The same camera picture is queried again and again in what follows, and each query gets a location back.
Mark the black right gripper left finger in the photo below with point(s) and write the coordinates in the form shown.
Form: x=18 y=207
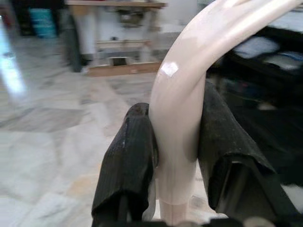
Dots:
x=127 y=160

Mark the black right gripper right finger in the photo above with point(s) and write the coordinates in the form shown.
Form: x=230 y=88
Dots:
x=232 y=170

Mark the cream plastic dustpan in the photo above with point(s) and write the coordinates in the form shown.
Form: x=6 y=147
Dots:
x=177 y=106

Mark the long brown cardboard plank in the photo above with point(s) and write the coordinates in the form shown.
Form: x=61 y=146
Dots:
x=123 y=69

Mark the black low furniture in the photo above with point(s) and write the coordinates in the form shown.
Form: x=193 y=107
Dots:
x=260 y=78

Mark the blue printed carton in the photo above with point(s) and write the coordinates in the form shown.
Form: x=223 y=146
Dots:
x=43 y=15
x=44 y=29

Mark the wooden work table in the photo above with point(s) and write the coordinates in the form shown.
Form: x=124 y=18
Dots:
x=118 y=3

